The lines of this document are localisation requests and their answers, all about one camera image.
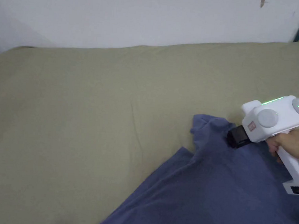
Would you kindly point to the dark blue shirt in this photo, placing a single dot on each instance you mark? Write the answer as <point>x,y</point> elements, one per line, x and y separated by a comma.
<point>210,188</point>

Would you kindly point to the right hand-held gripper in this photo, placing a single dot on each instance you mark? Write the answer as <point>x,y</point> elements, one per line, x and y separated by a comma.
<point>269,125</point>

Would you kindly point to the person's right hand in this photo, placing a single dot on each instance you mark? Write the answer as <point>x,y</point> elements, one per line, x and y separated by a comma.
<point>291,146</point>

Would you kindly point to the bed with beige sheet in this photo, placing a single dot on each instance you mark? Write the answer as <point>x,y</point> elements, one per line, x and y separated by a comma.
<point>88,112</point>

